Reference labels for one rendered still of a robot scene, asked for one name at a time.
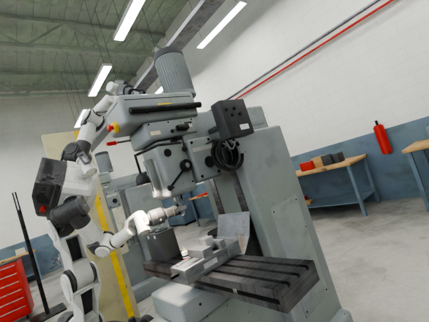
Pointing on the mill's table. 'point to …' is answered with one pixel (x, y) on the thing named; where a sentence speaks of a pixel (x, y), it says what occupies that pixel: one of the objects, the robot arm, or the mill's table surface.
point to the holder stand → (162, 243)
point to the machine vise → (228, 252)
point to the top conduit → (164, 107)
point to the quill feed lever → (182, 170)
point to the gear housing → (159, 132)
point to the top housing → (133, 123)
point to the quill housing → (170, 168)
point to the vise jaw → (200, 251)
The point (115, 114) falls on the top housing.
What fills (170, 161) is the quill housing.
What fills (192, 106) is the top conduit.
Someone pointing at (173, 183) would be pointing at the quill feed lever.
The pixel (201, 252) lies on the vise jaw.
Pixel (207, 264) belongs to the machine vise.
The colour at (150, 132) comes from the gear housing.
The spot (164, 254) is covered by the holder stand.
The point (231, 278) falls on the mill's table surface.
